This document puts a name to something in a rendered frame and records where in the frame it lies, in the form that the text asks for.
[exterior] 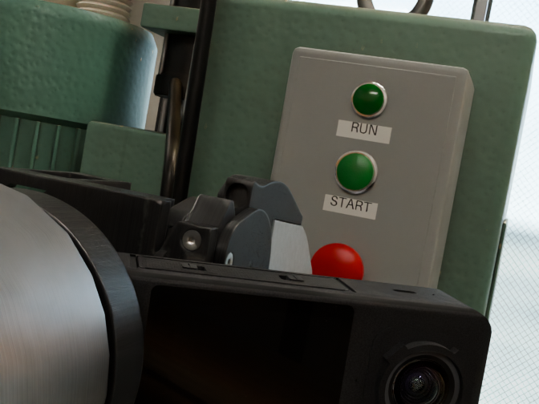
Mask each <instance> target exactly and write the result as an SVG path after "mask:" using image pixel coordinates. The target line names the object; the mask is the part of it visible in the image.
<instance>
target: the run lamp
mask: <svg viewBox="0 0 539 404"><path fill-rule="evenodd" d="M351 106H352V108H353V110H354V111H355V113H356V114H357V115H359V116H361V117H363V118H366V119H370V118H374V117H377V116H378V115H380V114H381V113H383V111H384V110H385V108H386V106H387V93H386V92H385V90H384V89H383V87H382V86H380V85H379V84H378V83H375V82H365V83H361V84H359V85H358V86H357V87H356V88H355V89H354V91H353V93H352V95H351Z"/></svg>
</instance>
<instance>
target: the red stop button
mask: <svg viewBox="0 0 539 404"><path fill-rule="evenodd" d="M310 262H311V267H312V274H314V275H321V276H328V277H341V278H348V279H355V280H362V279H363V276H364V266H363V261H362V258H361V257H360V255H359V254H358V253H357V252H356V251H355V250H354V249H353V248H352V247H351V246H349V245H346V244H341V243H333V244H327V245H324V246H323V247H321V248H320V249H319V250H318V251H317V252H316V253H315V254H314V255H313V257H312V259H311V261H310Z"/></svg>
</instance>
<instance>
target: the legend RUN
mask: <svg viewBox="0 0 539 404"><path fill-rule="evenodd" d="M391 129H392V127H382V126H377V125H371V124H366V123H356V122H351V121H346V120H340V119H339V120H338V128H337V132H336V135H337V136H342V137H348V138H353V139H362V140H367V141H373V142H378V143H387V144H389V142H390V137H391Z"/></svg>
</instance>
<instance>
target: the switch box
mask: <svg viewBox="0 0 539 404"><path fill-rule="evenodd" d="M365 82H375V83H378V84H379V85H380V86H382V87H383V89H384V90H385V92H386V93H387V106H386V108H385V110H384V111H383V113H381V114H380V115H378V116H377V117H374V118H370V119H366V118H363V117H361V116H359V115H357V114H356V113H355V111H354V110H353V108H352V106H351V95H352V93H353V91H354V89H355V88H356V87H357V86H358V85H359V84H361V83H365ZM473 94H474V86H473V83H472V79H471V76H470V74H469V72H468V70H467V69H465V68H463V67H453V66H446V65H440V64H433V63H421V62H414V61H408V60H402V59H389V58H383V57H376V56H370V55H358V54H352V53H345V52H338V51H332V50H320V49H314V48H307V47H298V48H295V49H294V52H293V55H292V59H291V64H290V73H289V78H288V83H287V88H286V96H285V101H284V105H283V110H282V118H281V123H280V128H279V133H278V141H277V146H276V151H275V156H274V164H273V169H272V174H271V178H270V179H271V180H275V181H279V182H282V183H284V184H285V185H286V186H287V187H288V188H289V190H290V191H291V193H292V195H293V197H294V199H295V201H296V203H297V206H298V208H299V210H300V212H301V214H302V216H303V218H302V227H303V228H304V230H305V233H306V237H307V240H308V245H309V251H310V260H311V259H312V257H313V255H314V254H315V253H316V252H317V251H318V250H319V249H320V248H321V247H323V246H324V245H327V244H333V243H341V244H346V245H349V246H351V247H352V248H353V249H354V250H355V251H356V252H357V253H358V254H359V255H360V257H361V258H362V261H363V266H364V276H363V281H376V282H383V283H390V284H397V285H410V286H418V287H425V288H432V289H437V285H438V281H439V276H440V269H441V264H442V260H443V255H444V247H445V243H446V239H447V234H448V226H449V221H450V217H451V213H452V205H453V200H454V196H455V191H456V184H457V179H458V175H459V170H460V162H461V158H462V154H463V149H464V141H465V136H466V132H467V128H468V120H469V116H470V111H471V106H472V99H473ZM339 119H340V120H346V121H351V122H356V123H366V124H371V125H377V126H382V127H392V129H391V137H390V142H389V144H387V143H378V142H373V141H367V140H362V139H353V138H348V137H342V136H337V135H336V132H337V128H338V120H339ZM354 150H360V151H363V152H366V153H368V154H369V155H370V156H372V158H373V159H374V160H375V162H376V164H377V167H378V176H377V180H376V181H375V184H374V185H373V186H372V187H371V188H370V189H369V190H367V191H366V192H363V193H359V194H354V193H349V192H346V191H344V190H343V189H342V188H340V187H339V185H338V183H337V182H336V179H335V177H334V168H335V165H336V163H337V161H338V159H339V158H340V157H341V156H342V155H343V154H345V153H346V152H349V151H354ZM326 194H328V195H332V196H341V197H345V198H350V199H354V200H362V201H366V202H371V203H376V204H378V207H377V212H376V217H375V220H372V219H367V218H363V217H359V216H352V215H347V214H342V213H338V212H331V211H326V210H322V209H323V204H324V200H325V195H326Z"/></svg>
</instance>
